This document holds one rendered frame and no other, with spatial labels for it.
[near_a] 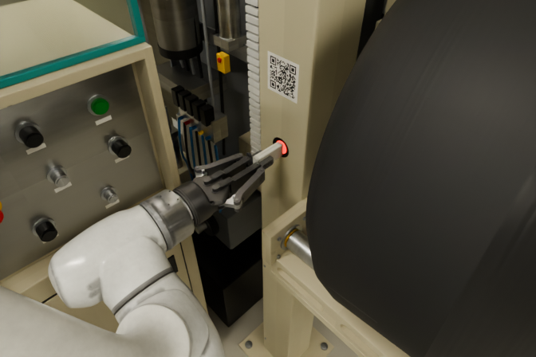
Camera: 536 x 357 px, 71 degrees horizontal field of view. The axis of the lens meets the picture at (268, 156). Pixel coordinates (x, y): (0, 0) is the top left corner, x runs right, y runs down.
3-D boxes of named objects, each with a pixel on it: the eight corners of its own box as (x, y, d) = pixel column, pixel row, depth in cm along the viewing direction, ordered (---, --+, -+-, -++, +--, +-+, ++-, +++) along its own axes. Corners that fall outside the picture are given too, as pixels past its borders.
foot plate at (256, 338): (238, 345, 149) (238, 343, 148) (285, 301, 163) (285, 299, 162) (287, 401, 135) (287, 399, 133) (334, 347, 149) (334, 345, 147)
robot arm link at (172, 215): (132, 194, 61) (163, 176, 64) (143, 229, 67) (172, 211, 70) (162, 225, 56) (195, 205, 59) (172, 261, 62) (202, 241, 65)
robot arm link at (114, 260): (133, 213, 67) (175, 275, 64) (42, 267, 58) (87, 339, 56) (134, 190, 58) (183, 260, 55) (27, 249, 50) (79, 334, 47)
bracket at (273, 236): (261, 258, 81) (260, 229, 75) (368, 171, 102) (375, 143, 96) (272, 268, 79) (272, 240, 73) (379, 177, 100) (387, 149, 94)
